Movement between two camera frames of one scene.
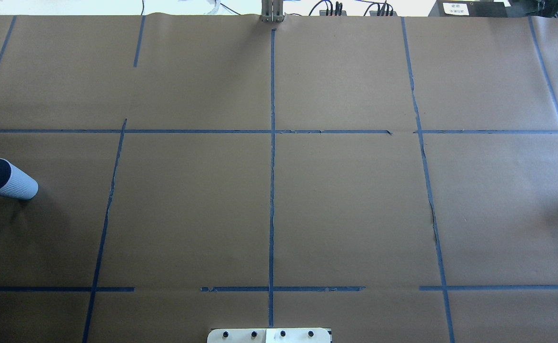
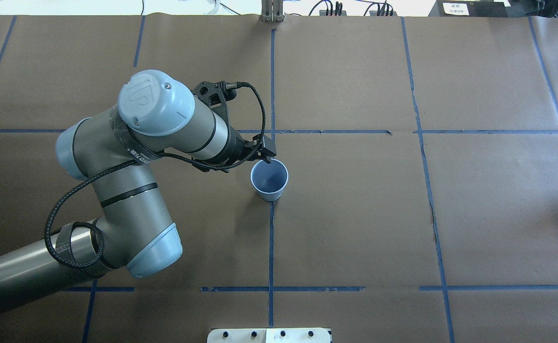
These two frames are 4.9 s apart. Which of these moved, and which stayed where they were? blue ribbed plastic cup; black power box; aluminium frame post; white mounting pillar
Moved: blue ribbed plastic cup
Stayed: white mounting pillar; aluminium frame post; black power box
